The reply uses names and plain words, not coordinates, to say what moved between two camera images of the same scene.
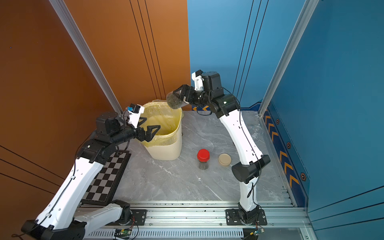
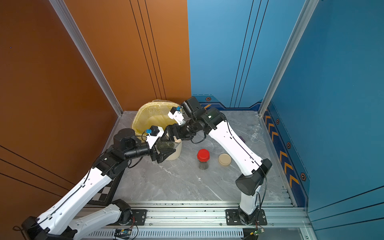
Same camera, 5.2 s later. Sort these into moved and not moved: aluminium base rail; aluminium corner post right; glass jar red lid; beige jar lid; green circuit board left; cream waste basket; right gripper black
Moved: right gripper black
Not moved: green circuit board left; aluminium corner post right; glass jar red lid; aluminium base rail; cream waste basket; beige jar lid
